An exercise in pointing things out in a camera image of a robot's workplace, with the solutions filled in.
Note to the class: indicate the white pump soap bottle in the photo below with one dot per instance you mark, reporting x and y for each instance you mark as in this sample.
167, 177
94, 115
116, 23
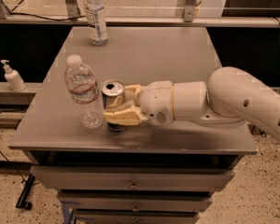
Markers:
13, 77

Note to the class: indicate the clear water bottle red label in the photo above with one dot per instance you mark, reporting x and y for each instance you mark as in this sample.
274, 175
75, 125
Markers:
82, 86

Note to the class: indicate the black metal floor bracket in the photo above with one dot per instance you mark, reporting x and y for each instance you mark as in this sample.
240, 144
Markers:
22, 202

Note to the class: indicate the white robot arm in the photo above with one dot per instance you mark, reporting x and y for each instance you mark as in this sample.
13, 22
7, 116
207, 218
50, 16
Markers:
229, 97

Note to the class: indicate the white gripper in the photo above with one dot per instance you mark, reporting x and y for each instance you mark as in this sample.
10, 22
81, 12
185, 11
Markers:
156, 102

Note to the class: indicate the water bottle blue white label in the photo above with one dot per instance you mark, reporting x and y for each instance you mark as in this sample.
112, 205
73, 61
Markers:
95, 14

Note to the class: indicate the metal rail bracket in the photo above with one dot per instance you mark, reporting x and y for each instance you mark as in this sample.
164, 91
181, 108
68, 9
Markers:
189, 10

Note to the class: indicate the grey drawer cabinet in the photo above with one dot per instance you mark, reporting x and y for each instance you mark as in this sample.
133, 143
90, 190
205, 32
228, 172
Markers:
145, 174

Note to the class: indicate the red bull can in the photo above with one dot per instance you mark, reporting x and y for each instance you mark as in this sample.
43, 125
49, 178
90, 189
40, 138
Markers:
113, 93

